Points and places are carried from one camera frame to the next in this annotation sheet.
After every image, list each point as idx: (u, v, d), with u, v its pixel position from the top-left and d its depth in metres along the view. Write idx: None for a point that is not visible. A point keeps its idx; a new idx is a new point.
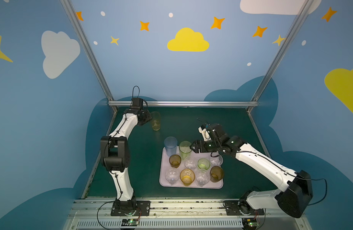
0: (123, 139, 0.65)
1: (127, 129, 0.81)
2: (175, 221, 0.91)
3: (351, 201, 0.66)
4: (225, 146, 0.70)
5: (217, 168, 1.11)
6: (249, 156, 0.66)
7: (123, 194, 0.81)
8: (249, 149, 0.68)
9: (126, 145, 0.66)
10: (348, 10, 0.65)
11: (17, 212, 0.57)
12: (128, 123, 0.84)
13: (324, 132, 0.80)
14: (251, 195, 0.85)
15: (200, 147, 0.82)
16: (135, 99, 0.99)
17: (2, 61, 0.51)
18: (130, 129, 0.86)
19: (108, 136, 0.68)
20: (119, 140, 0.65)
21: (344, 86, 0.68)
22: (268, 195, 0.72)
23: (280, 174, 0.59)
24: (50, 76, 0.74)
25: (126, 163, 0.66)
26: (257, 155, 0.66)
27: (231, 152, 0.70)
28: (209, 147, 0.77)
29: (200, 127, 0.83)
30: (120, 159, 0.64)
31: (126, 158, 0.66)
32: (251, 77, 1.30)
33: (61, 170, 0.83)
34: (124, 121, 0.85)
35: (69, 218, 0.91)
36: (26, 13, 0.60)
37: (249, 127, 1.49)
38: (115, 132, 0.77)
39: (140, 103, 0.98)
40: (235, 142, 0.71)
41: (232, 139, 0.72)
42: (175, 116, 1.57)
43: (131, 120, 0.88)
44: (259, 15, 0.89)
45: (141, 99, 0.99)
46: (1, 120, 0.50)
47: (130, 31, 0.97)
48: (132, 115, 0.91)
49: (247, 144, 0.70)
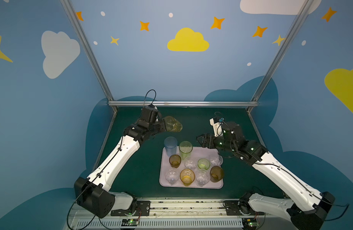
0: (98, 191, 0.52)
1: (114, 168, 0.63)
2: (176, 221, 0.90)
3: (351, 201, 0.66)
4: (243, 153, 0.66)
5: (217, 168, 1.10)
6: (271, 169, 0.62)
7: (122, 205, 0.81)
8: (271, 161, 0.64)
9: (101, 199, 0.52)
10: (348, 10, 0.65)
11: (16, 212, 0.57)
12: (118, 158, 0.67)
13: (324, 132, 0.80)
14: (254, 199, 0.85)
15: (209, 143, 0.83)
16: (145, 113, 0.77)
17: (2, 61, 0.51)
18: (121, 163, 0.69)
19: (87, 178, 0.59)
20: (95, 190, 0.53)
21: (345, 86, 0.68)
22: (278, 205, 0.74)
23: (305, 194, 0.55)
24: (50, 76, 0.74)
25: (103, 212, 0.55)
26: (280, 168, 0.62)
27: (248, 160, 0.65)
28: (219, 144, 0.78)
29: (212, 120, 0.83)
30: (95, 209, 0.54)
31: (104, 208, 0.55)
32: (251, 77, 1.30)
33: (60, 170, 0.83)
34: (117, 152, 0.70)
35: (69, 218, 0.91)
36: (26, 14, 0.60)
37: (249, 127, 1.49)
38: (96, 174, 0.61)
39: (149, 120, 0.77)
40: (255, 148, 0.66)
41: (251, 145, 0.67)
42: (174, 116, 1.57)
43: (127, 151, 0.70)
44: (258, 15, 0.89)
45: (152, 114, 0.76)
46: (1, 120, 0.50)
47: (130, 31, 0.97)
48: (131, 142, 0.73)
49: (268, 154, 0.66)
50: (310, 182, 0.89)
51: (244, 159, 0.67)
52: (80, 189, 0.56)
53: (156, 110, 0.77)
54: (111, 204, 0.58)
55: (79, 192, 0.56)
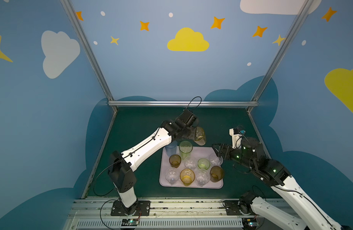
0: (126, 169, 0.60)
1: (144, 154, 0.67)
2: (176, 221, 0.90)
3: (352, 201, 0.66)
4: (263, 173, 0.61)
5: (217, 168, 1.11)
6: (293, 195, 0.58)
7: (124, 202, 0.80)
8: (293, 187, 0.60)
9: (127, 176, 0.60)
10: (348, 10, 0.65)
11: (17, 212, 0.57)
12: (150, 146, 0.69)
13: (324, 131, 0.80)
14: (258, 204, 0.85)
15: (225, 153, 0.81)
16: (187, 113, 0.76)
17: (2, 61, 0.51)
18: (152, 152, 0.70)
19: (120, 154, 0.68)
20: (123, 167, 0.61)
21: (346, 86, 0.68)
22: (288, 223, 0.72)
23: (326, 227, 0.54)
24: (49, 76, 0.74)
25: (123, 188, 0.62)
26: (302, 196, 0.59)
27: (269, 181, 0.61)
28: (235, 158, 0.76)
29: (232, 131, 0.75)
30: (119, 182, 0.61)
31: (125, 185, 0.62)
32: (251, 77, 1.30)
33: (61, 170, 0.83)
34: (150, 140, 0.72)
35: (69, 217, 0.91)
36: (26, 14, 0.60)
37: (249, 127, 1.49)
38: (128, 153, 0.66)
39: (187, 121, 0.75)
40: (278, 171, 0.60)
41: (273, 166, 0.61)
42: (174, 116, 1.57)
43: (159, 142, 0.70)
44: (258, 15, 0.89)
45: (191, 117, 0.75)
46: (1, 120, 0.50)
47: (130, 31, 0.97)
48: (165, 135, 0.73)
49: (291, 178, 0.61)
50: (309, 182, 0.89)
51: (264, 180, 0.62)
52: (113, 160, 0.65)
53: (196, 116, 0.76)
54: (131, 183, 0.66)
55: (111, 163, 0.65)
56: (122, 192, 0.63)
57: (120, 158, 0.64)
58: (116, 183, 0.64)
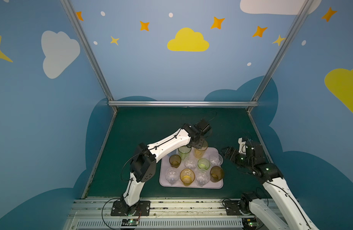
0: (151, 159, 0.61)
1: (167, 149, 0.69)
2: (175, 221, 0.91)
3: (351, 201, 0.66)
4: (256, 169, 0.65)
5: (217, 168, 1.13)
6: (278, 192, 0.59)
7: (127, 198, 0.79)
8: (282, 186, 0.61)
9: (151, 166, 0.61)
10: (348, 10, 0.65)
11: (17, 212, 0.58)
12: (173, 143, 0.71)
13: (324, 132, 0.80)
14: (256, 203, 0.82)
15: (232, 155, 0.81)
16: (203, 121, 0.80)
17: (2, 61, 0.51)
18: (173, 149, 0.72)
19: (146, 145, 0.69)
20: (147, 158, 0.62)
21: (346, 86, 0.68)
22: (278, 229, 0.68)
23: (303, 226, 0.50)
24: (50, 76, 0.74)
25: (144, 178, 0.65)
26: (289, 196, 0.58)
27: (260, 178, 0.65)
28: (240, 160, 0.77)
29: (241, 139, 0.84)
30: (141, 172, 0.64)
31: (146, 175, 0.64)
32: (251, 78, 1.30)
33: (60, 170, 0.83)
34: (172, 138, 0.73)
35: (69, 218, 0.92)
36: (26, 14, 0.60)
37: (249, 127, 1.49)
38: (153, 146, 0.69)
39: (204, 129, 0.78)
40: (270, 170, 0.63)
41: (268, 166, 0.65)
42: (174, 116, 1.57)
43: (180, 141, 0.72)
44: (258, 15, 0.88)
45: (209, 125, 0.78)
46: (0, 121, 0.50)
47: (130, 31, 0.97)
48: (186, 135, 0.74)
49: (282, 179, 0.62)
50: (309, 182, 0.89)
51: (256, 176, 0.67)
52: (139, 151, 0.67)
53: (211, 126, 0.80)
54: (151, 176, 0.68)
55: (137, 152, 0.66)
56: (142, 181, 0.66)
57: (145, 150, 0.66)
58: (136, 173, 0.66)
